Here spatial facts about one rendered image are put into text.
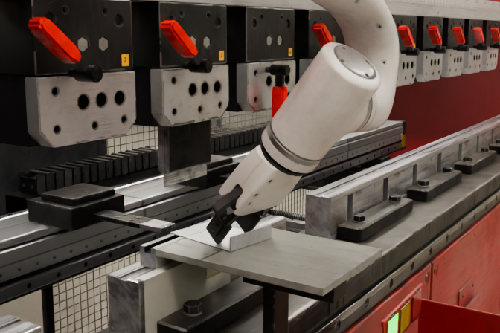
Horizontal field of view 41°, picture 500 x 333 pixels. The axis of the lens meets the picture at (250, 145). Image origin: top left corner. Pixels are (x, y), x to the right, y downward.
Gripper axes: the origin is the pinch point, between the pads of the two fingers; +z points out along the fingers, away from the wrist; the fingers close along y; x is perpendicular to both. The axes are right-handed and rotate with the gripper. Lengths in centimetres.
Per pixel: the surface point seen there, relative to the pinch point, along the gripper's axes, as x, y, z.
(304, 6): -27.2, -27.2, -19.1
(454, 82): -54, -207, 38
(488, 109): -36, -209, 36
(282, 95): -13.4, -14.1, -11.8
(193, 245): -0.2, 5.7, 3.4
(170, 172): -10.0, 6.2, -1.7
